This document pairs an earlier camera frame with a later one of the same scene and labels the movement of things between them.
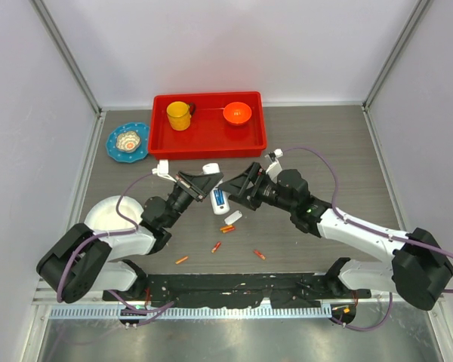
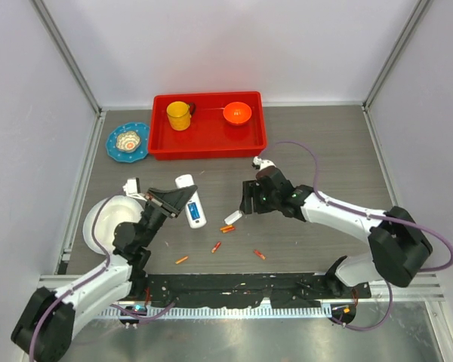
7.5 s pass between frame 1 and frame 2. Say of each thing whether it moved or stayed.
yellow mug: stayed
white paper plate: stayed
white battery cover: stayed
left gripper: moved
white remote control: moved
